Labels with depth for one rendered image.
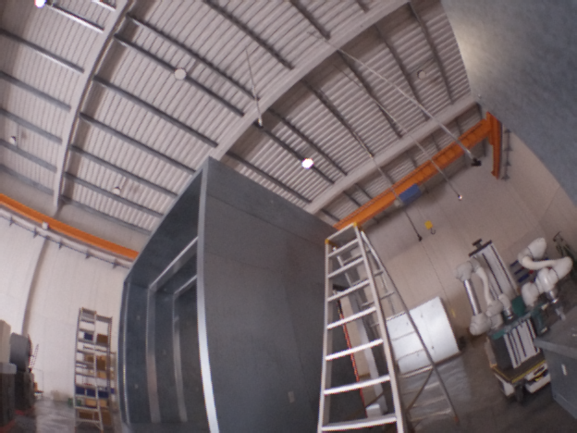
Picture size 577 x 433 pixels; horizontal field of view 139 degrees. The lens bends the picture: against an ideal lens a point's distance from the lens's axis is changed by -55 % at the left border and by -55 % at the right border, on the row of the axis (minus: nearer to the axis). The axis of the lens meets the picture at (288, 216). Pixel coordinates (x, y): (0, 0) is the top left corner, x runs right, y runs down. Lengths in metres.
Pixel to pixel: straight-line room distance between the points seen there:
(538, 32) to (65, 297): 10.34
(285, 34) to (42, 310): 11.64
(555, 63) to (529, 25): 0.05
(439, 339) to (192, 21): 11.56
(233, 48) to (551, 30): 7.01
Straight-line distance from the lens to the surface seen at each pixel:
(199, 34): 7.11
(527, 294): 2.87
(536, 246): 2.40
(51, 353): 9.80
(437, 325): 8.33
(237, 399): 1.56
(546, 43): 0.37
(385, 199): 10.40
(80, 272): 10.43
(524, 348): 3.12
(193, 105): 7.75
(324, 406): 1.49
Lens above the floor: 1.20
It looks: 37 degrees up
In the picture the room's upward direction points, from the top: 14 degrees counter-clockwise
